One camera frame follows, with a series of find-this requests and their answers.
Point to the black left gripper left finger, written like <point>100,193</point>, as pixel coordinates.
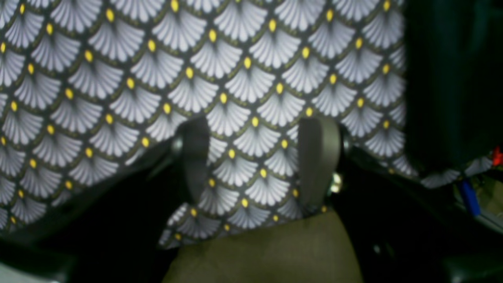
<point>130,208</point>

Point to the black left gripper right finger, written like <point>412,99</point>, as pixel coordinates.
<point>394,223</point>

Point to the dark navy T-shirt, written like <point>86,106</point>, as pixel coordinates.
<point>454,81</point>

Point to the red table clamp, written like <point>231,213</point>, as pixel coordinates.
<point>497,156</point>

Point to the fan-patterned table cloth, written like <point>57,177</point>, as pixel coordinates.
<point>88,86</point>

